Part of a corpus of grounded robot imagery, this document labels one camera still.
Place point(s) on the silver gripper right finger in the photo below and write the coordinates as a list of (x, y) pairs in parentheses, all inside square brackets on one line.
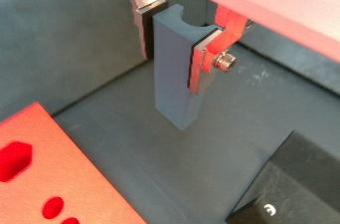
[(210, 52)]

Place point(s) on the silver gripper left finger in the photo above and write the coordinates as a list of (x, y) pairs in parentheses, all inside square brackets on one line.
[(144, 10)]

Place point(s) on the blue arch block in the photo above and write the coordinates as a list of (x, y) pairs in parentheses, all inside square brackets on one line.
[(174, 38)]

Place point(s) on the black curved fixture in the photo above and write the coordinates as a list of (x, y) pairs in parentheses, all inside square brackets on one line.
[(294, 189)]

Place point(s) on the red shape sorter block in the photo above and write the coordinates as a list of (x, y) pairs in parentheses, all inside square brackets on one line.
[(50, 185)]

